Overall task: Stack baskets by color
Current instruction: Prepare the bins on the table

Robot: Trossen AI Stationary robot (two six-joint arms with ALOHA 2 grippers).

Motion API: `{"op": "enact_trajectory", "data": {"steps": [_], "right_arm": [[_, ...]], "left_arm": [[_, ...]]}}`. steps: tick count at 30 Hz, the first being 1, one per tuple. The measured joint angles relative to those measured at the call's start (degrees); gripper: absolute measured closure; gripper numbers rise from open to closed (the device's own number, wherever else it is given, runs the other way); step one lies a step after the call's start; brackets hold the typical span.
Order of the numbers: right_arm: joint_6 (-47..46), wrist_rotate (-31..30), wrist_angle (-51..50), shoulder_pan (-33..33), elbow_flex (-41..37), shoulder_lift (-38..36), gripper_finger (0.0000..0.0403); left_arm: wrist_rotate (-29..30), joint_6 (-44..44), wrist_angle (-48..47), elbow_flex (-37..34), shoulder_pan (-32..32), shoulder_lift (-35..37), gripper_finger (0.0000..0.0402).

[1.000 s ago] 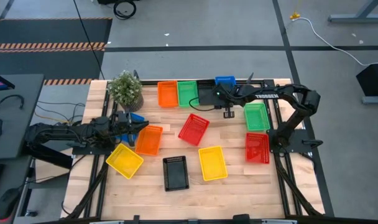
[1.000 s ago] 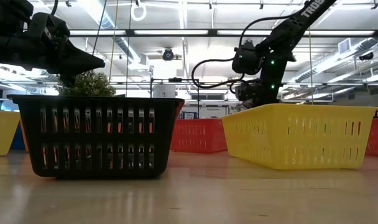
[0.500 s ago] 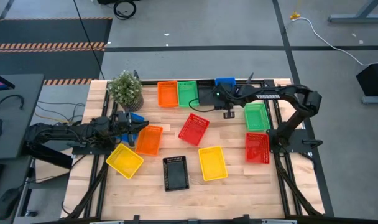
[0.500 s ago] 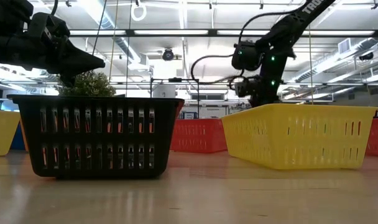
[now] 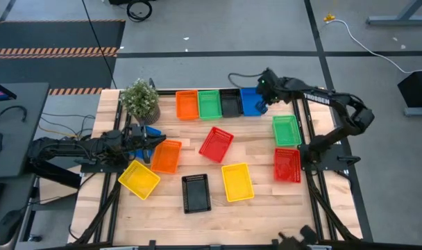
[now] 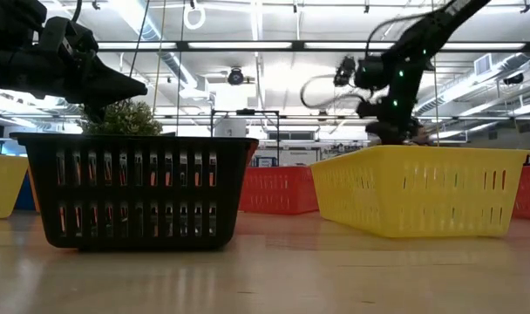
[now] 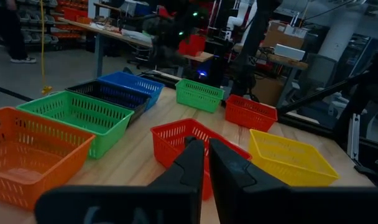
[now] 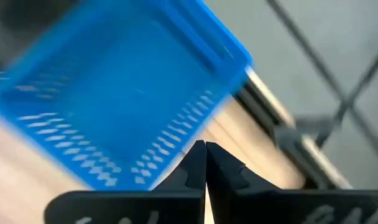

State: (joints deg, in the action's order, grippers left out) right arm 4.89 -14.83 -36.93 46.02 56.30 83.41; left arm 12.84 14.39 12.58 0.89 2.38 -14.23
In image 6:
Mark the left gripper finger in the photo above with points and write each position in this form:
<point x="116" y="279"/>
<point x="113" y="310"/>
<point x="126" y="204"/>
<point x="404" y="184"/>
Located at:
<point x="112" y="87"/>

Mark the yellow plastic basket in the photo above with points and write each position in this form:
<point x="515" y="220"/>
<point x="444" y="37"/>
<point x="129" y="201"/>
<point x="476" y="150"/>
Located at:
<point x="3" y="187"/>
<point x="378" y="196"/>

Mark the blue plastic basket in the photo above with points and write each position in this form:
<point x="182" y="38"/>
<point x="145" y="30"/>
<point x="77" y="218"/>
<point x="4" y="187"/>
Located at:
<point x="23" y="196"/>

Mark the black plastic basket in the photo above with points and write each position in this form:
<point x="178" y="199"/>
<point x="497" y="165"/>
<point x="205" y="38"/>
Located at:
<point x="230" y="196"/>

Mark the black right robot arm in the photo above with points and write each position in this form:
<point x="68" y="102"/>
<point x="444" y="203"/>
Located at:
<point x="422" y="39"/>

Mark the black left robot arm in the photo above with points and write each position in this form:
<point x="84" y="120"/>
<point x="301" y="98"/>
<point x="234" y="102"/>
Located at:
<point x="12" y="65"/>

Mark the potted green plant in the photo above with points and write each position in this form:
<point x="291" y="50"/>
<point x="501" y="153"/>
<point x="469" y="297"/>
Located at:
<point x="125" y="120"/>

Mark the grey ventilation duct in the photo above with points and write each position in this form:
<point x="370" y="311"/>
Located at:
<point x="178" y="65"/>
<point x="465" y="93"/>

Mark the black metal rig frame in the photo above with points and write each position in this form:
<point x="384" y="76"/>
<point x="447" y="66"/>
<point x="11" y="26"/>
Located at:
<point x="182" y="45"/>

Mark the overhead camera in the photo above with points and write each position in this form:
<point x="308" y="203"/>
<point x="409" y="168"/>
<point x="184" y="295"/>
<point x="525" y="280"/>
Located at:
<point x="235" y="77"/>

